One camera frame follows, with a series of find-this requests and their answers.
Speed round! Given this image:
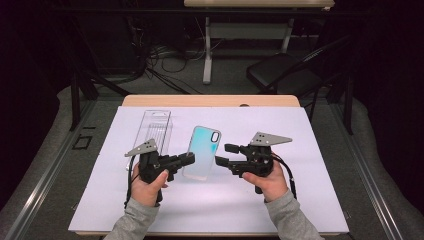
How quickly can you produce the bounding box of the person's right hand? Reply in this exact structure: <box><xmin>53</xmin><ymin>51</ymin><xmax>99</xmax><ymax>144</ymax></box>
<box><xmin>242</xmin><ymin>159</ymin><xmax>289</xmax><ymax>203</ymax></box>

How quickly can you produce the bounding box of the black gripper cord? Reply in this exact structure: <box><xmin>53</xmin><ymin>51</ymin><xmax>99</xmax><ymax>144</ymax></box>
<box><xmin>123</xmin><ymin>155</ymin><xmax>138</xmax><ymax>210</ymax></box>
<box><xmin>271</xmin><ymin>153</ymin><xmax>298</xmax><ymax>200</ymax></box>

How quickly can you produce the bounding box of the white board sheet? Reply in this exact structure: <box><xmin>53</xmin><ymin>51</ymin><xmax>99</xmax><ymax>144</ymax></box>
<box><xmin>68</xmin><ymin>105</ymin><xmax>350</xmax><ymax>234</ymax></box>

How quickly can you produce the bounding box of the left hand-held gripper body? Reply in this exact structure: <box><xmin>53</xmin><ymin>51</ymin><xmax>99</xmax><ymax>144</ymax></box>
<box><xmin>124</xmin><ymin>138</ymin><xmax>178</xmax><ymax>203</ymax></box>

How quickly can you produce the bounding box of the aluminium floor rail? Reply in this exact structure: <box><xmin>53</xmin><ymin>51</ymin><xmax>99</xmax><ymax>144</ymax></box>
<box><xmin>4</xmin><ymin>99</ymin><xmax>98</xmax><ymax>240</ymax></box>
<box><xmin>331</xmin><ymin>103</ymin><xmax>405</xmax><ymax>240</ymax></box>

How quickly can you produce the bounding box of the translucent phone case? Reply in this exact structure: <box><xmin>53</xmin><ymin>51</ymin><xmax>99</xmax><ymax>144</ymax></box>
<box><xmin>182</xmin><ymin>125</ymin><xmax>222</xmax><ymax>182</ymax></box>

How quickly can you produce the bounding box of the person's left hand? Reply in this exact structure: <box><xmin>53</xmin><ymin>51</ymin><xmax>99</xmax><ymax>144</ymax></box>
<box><xmin>130</xmin><ymin>162</ymin><xmax>170</xmax><ymax>208</ymax></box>

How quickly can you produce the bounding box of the clear plastic tray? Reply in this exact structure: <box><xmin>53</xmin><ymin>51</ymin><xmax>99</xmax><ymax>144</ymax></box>
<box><xmin>125</xmin><ymin>109</ymin><xmax>174</xmax><ymax>172</ymax></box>

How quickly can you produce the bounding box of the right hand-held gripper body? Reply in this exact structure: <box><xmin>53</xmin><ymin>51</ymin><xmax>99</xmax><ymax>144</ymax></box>
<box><xmin>238</xmin><ymin>131</ymin><xmax>294</xmax><ymax>195</ymax></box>

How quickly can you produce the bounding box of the black folding chair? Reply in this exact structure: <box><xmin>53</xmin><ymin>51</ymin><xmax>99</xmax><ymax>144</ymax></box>
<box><xmin>246</xmin><ymin>34</ymin><xmax>354</xmax><ymax>123</ymax></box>

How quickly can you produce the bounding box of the white desk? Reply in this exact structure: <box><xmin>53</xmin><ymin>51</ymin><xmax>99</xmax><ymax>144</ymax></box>
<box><xmin>183</xmin><ymin>0</ymin><xmax>336</xmax><ymax>85</ymax></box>

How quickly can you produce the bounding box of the black metal frame post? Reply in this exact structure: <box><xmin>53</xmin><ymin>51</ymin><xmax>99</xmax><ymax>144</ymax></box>
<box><xmin>343</xmin><ymin>73</ymin><xmax>355</xmax><ymax>136</ymax></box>
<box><xmin>69</xmin><ymin>71</ymin><xmax>132</xmax><ymax>132</ymax></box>

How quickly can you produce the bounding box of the light wooden table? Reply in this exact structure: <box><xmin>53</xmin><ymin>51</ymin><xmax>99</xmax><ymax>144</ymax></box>
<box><xmin>74</xmin><ymin>94</ymin><xmax>346</xmax><ymax>238</ymax></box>

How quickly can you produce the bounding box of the bundle of floor cables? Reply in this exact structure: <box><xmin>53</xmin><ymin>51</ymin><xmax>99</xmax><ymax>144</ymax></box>
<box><xmin>126</xmin><ymin>16</ymin><xmax>224</xmax><ymax>96</ymax></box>

